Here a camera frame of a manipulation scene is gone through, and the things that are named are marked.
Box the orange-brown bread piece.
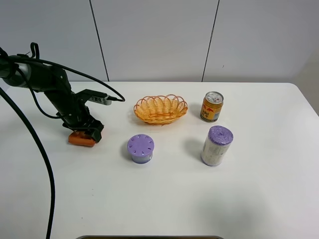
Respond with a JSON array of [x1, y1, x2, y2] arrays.
[[68, 131, 96, 147]]

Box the thick black cable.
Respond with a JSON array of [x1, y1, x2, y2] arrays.
[[0, 87, 55, 239]]

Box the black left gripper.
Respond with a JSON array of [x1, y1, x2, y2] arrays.
[[55, 105, 104, 143]]

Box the purple trash bag roll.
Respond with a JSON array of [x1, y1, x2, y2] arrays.
[[200, 125, 234, 166]]

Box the gold energy drink can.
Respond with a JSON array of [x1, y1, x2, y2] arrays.
[[200, 92, 224, 122]]

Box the orange woven basket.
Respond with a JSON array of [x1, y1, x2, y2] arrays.
[[133, 94, 188, 125]]

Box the purple round air freshener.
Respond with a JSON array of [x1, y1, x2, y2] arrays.
[[127, 134, 155, 164]]

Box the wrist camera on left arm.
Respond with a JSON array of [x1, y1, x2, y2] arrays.
[[76, 89, 112, 106]]

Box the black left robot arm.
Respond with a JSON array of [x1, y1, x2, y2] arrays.
[[0, 56, 106, 142]]

